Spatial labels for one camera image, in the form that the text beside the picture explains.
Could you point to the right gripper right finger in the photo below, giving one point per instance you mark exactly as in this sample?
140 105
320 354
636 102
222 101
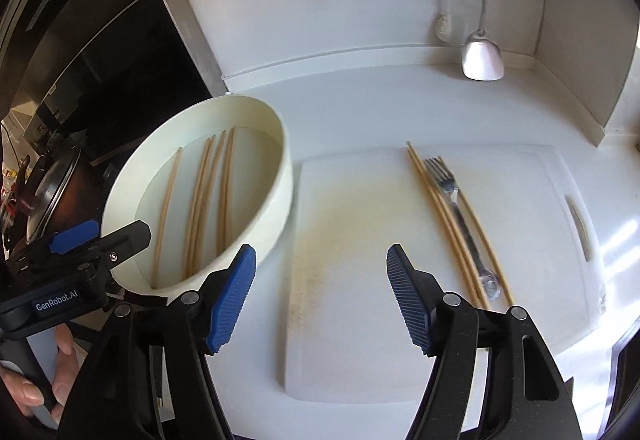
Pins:
493 375

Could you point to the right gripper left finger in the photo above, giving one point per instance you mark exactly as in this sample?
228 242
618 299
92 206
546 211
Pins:
147 377

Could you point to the board chopstick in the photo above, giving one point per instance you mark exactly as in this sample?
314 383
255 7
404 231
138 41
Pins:
435 209
490 251
445 224

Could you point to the person's left hand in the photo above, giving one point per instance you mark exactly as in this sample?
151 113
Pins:
57 349

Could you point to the dark cooking pot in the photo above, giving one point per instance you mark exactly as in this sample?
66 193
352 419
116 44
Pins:
59 192

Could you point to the stainless steel fork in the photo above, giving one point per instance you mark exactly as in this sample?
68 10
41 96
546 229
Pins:
448 185

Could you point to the wooden chopstick pair left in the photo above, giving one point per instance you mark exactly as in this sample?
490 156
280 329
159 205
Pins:
206 191

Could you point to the wooden chopstick pair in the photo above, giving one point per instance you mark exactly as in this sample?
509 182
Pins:
222 199
206 191

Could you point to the wooden chopstick middle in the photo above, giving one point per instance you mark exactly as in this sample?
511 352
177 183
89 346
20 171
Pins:
193 215

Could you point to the white cutting board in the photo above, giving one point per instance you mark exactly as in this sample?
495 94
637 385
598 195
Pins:
346 340

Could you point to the white oval tray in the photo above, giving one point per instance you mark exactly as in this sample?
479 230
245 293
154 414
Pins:
157 182

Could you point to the wooden chopstick pair right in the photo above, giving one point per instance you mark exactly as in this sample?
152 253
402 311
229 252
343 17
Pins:
222 199

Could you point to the wooden chopstick far right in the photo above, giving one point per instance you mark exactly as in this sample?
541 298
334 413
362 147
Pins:
226 241

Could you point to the black stove hood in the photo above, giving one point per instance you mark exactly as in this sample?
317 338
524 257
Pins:
100 73

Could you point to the metal spatula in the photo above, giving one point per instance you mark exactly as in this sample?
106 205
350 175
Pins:
481 56

